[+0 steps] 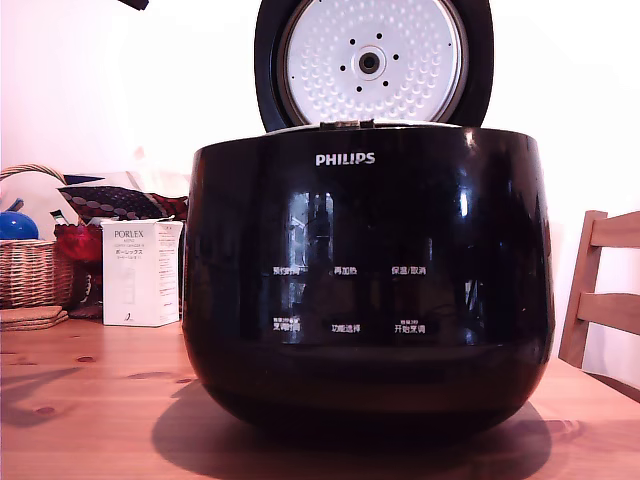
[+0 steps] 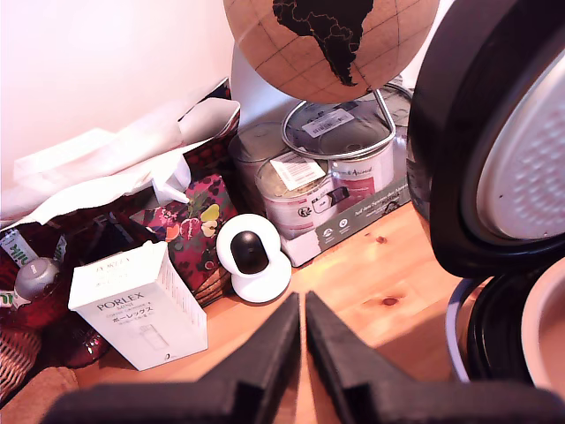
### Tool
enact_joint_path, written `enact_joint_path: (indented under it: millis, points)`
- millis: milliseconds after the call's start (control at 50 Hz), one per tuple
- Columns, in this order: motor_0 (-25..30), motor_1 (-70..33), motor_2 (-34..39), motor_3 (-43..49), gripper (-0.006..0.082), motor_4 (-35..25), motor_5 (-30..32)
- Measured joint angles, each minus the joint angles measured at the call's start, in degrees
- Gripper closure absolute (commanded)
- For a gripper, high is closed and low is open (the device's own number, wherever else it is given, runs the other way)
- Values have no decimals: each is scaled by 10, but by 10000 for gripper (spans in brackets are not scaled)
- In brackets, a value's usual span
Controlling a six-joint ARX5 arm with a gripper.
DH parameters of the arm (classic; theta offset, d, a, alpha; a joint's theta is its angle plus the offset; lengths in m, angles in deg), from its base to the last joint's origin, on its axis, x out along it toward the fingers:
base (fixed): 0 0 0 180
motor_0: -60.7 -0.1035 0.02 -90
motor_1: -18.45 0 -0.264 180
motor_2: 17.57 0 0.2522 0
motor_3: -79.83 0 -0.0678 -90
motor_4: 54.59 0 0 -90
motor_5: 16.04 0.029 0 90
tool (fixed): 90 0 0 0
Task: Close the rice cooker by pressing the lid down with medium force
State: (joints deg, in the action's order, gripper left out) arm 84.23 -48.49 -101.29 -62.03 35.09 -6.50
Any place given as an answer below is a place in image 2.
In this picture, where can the white round security camera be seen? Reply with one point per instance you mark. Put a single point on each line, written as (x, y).
(253, 260)

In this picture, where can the floral patterned pouch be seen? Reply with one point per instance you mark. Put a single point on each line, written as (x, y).
(198, 229)

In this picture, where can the paint can with paper label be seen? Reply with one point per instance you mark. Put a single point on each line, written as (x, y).
(287, 203)

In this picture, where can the rice cooker inner pot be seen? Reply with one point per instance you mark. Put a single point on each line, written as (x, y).
(547, 322)

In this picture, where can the large paint can with label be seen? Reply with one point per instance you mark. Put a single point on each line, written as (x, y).
(366, 172)

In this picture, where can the red patterned fabric bag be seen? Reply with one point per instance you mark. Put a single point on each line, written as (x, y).
(212, 154)

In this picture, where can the bottle with grey cap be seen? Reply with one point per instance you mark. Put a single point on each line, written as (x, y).
(36, 276)

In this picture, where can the cork globe on metal stand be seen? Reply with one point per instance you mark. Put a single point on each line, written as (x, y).
(309, 48)

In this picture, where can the black rice cooker lid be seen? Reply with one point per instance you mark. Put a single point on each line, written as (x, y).
(450, 176)

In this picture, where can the wicker basket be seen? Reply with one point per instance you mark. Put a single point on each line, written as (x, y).
(15, 358)

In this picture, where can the white Porlex box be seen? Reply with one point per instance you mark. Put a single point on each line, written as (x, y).
(141, 309)

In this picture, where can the black Philips rice cooker body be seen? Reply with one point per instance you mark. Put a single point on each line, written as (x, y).
(490, 335)

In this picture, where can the red glass bowl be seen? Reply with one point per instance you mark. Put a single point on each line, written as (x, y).
(86, 349)

